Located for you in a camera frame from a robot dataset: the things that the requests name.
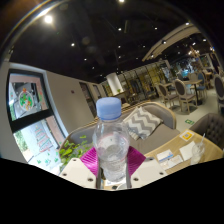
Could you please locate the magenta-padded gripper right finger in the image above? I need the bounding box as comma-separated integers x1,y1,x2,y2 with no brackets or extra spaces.
126,145,168,190

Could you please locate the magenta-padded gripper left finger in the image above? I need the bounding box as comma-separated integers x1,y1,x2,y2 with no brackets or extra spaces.
58,146,101,190

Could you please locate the clear water bottle blue cap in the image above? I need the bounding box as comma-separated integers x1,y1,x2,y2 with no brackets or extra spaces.
92,97,132,184

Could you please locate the potted green leafy plant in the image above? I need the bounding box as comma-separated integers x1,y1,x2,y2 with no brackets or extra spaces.
58,134,94,171

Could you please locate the white card blue print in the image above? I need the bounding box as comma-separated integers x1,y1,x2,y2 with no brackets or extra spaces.
156,149,174,163

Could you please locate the grey curved sofa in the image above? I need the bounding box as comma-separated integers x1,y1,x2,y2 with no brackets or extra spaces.
59,101,183,161

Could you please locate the grey white zigzag cushion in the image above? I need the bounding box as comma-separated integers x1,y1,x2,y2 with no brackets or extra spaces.
122,105,164,141

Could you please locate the long white printed card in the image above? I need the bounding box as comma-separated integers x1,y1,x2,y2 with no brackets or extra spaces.
159,154,184,171

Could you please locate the white paper napkin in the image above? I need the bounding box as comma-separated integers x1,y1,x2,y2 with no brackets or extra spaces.
179,141,198,162

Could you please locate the yellow square table sticker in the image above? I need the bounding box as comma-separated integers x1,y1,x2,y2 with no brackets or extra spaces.
179,129,195,142

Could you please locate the clear plastic cup with straw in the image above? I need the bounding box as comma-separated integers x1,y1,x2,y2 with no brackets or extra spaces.
190,133,207,165

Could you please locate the window with holiday stickers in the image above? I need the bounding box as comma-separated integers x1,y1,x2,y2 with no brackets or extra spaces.
6,69,66,168

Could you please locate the dark grey tufted armchair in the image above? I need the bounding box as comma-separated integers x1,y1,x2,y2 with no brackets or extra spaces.
189,112,224,151

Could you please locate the group of oval-back dining chairs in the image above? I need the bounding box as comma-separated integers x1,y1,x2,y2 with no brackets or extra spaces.
154,68,224,114

